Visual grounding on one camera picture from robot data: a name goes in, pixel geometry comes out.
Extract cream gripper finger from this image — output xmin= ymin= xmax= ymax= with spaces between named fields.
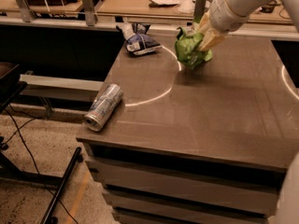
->
xmin=199 ymin=28 xmax=227 ymax=51
xmin=197 ymin=12 xmax=209 ymax=35

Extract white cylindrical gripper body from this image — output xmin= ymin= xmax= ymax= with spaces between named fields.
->
xmin=209 ymin=0 xmax=249 ymax=32

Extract green rice chip bag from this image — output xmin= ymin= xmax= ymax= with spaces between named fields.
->
xmin=175 ymin=16 xmax=213 ymax=69

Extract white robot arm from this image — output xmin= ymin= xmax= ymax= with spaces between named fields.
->
xmin=197 ymin=0 xmax=299 ymax=51

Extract blue white chip bag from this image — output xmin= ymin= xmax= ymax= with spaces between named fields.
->
xmin=116 ymin=22 xmax=162 ymax=56

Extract silver blue redbull can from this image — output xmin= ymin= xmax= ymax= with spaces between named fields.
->
xmin=83 ymin=84 xmax=123 ymax=132

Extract black mesh cup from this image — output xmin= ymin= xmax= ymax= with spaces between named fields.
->
xmin=261 ymin=1 xmax=278 ymax=13

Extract wooden background desk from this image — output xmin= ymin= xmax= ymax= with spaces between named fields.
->
xmin=96 ymin=0 xmax=292 ymax=25

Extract grey drawer cabinet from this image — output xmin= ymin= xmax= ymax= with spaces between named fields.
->
xmin=77 ymin=35 xmax=299 ymax=224

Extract dark box on stand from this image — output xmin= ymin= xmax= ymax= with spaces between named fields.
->
xmin=0 ymin=62 xmax=21 ymax=94

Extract black floor stand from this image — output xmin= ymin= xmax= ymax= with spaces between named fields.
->
xmin=0 ymin=81 xmax=82 ymax=224

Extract metal bracket post right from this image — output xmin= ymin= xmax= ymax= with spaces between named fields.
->
xmin=193 ymin=0 xmax=206 ymax=23

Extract metal bracket post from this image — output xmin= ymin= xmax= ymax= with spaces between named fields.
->
xmin=193 ymin=0 xmax=206 ymax=23
xmin=81 ymin=0 xmax=97 ymax=26
xmin=16 ymin=0 xmax=36 ymax=22

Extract metal bracket post middle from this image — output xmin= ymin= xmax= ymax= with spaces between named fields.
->
xmin=81 ymin=0 xmax=97 ymax=26

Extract metal bracket post left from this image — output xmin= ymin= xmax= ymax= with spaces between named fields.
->
xmin=16 ymin=0 xmax=36 ymax=22

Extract black floor cable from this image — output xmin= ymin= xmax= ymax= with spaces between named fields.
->
xmin=0 ymin=105 xmax=79 ymax=224

